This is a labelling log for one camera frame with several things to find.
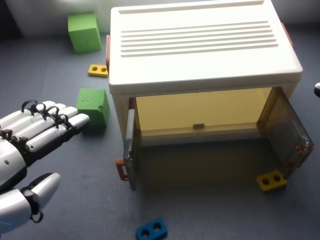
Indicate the small green foam block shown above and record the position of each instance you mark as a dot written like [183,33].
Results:
[93,105]

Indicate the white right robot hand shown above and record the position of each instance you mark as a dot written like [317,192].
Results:
[317,90]

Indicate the large green foam block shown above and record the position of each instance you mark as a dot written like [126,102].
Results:
[83,32]

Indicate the blue two-hole block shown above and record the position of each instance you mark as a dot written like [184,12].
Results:
[151,229]

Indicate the grey table cloth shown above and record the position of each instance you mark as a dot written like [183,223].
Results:
[75,155]

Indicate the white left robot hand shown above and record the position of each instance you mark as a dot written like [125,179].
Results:
[15,152]

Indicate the white plastic storage box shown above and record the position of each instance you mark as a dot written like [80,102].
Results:
[200,62]

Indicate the yellow two-hole block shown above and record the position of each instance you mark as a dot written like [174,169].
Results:
[98,70]
[271,182]

